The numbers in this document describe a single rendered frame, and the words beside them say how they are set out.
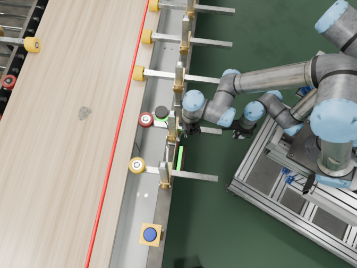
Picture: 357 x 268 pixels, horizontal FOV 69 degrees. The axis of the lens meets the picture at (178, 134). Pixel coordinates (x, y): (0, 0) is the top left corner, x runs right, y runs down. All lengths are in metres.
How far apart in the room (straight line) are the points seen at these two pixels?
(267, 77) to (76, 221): 1.02
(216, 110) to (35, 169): 0.95
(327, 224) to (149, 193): 1.32
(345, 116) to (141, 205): 1.17
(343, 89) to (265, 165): 1.46
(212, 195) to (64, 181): 1.24
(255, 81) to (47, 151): 1.05
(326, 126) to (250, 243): 1.63
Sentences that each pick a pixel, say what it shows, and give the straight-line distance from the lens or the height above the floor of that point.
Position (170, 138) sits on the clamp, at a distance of 1.38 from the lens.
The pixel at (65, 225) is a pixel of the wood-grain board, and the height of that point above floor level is 0.90.
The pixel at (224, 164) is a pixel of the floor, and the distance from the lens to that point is 2.28.
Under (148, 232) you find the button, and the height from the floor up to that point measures 1.23.
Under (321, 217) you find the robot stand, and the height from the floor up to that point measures 0.21.
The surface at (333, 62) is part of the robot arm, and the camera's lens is 0.82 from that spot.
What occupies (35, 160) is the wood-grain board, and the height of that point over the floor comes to 0.90.
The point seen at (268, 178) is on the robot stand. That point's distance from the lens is 2.12.
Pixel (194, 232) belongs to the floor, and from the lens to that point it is 2.18.
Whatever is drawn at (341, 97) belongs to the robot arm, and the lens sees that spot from 0.74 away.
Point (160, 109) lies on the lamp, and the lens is 1.18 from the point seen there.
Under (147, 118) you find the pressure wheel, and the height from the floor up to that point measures 0.91.
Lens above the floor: 2.18
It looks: 70 degrees down
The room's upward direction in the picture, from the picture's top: 2 degrees clockwise
